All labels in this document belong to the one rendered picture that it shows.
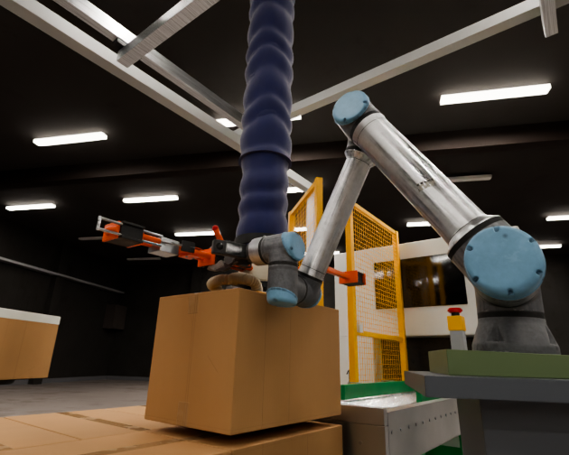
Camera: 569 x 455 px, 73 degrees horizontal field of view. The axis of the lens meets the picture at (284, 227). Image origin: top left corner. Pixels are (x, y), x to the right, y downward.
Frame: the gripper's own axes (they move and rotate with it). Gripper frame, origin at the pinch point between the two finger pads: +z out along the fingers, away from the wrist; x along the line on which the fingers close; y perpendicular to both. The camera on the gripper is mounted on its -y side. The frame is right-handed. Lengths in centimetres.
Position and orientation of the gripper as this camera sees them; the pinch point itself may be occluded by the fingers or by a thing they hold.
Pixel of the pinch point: (209, 257)
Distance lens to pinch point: 137.6
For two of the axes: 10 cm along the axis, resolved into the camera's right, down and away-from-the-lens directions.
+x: 0.4, -9.5, 3.2
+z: -8.0, 1.6, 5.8
